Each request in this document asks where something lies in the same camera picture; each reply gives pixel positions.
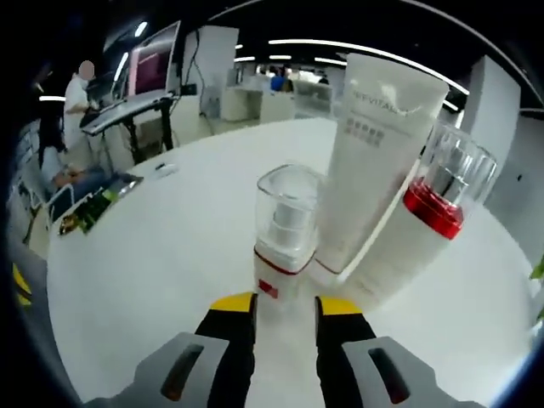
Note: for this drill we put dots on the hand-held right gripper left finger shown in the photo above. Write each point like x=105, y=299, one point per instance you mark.
x=221, y=340

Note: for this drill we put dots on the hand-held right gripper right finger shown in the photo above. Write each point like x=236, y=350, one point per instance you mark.
x=340, y=336

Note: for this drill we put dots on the white skincare bottle red label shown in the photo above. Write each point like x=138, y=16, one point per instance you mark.
x=285, y=323

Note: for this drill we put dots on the white skincare tube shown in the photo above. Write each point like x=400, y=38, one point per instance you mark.
x=374, y=170

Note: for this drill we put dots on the gold foil packet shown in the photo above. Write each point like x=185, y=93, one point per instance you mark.
x=70, y=225

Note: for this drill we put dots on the green black packet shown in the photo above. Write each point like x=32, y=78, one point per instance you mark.
x=102, y=204

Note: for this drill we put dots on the small white card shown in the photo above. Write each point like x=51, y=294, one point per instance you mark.
x=166, y=169

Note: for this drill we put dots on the monitor with purple screen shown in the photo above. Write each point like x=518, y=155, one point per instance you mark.
x=151, y=68

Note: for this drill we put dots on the white desk black frame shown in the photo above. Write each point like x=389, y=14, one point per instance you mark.
x=115, y=112

